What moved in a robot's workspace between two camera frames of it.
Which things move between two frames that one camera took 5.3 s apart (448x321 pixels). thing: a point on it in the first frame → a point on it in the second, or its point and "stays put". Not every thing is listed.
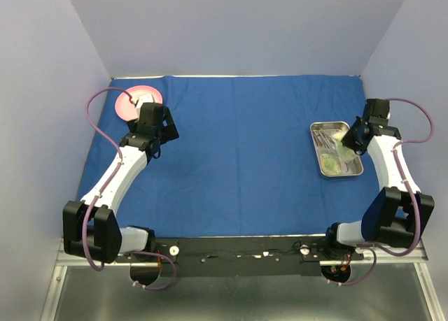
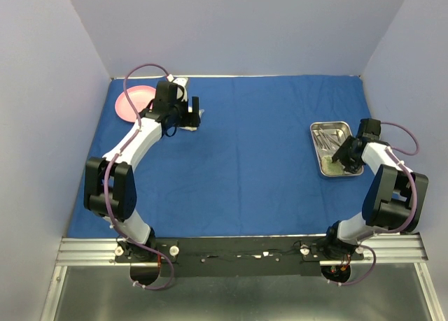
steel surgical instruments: (323, 139) stays put
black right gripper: (347, 138) → (351, 166)
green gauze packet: (343, 152) → (192, 129)
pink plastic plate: (125, 108) stays put
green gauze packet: (329, 165) stays put
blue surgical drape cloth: (243, 165) stays put
